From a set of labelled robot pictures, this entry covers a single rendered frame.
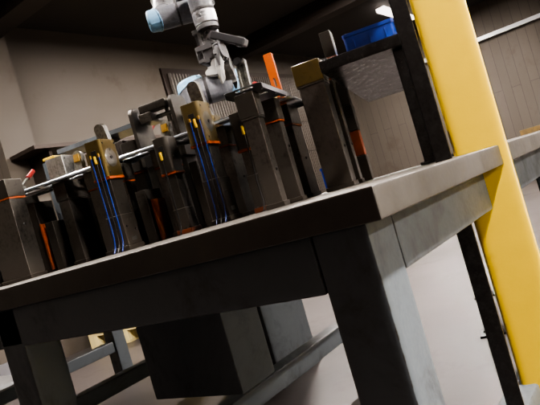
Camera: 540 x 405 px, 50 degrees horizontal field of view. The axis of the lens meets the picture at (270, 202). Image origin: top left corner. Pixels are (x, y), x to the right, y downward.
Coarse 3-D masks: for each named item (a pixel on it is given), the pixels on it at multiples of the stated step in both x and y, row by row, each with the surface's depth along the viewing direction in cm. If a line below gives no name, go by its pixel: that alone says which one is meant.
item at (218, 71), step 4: (220, 56) 180; (212, 60) 181; (220, 60) 179; (212, 64) 181; (212, 68) 180; (216, 68) 179; (220, 68) 178; (208, 72) 180; (212, 72) 180; (216, 72) 179; (220, 72) 178; (224, 72) 179; (220, 76) 178; (224, 76) 178; (220, 80) 178; (224, 80) 179
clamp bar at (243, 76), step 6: (234, 60) 196; (240, 60) 196; (240, 66) 199; (246, 66) 199; (240, 72) 199; (246, 72) 197; (240, 78) 198; (246, 78) 197; (240, 84) 198; (246, 84) 198
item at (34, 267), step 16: (0, 192) 188; (16, 192) 191; (0, 208) 189; (16, 208) 189; (0, 224) 189; (16, 224) 188; (0, 240) 190; (16, 240) 188; (32, 240) 192; (0, 256) 190; (16, 256) 189; (32, 256) 190; (16, 272) 189; (32, 272) 188
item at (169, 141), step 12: (156, 144) 171; (168, 144) 171; (168, 156) 170; (168, 168) 170; (180, 168) 174; (168, 180) 170; (180, 180) 173; (180, 192) 171; (180, 204) 171; (180, 216) 171; (192, 216) 173; (180, 228) 171; (192, 228) 170
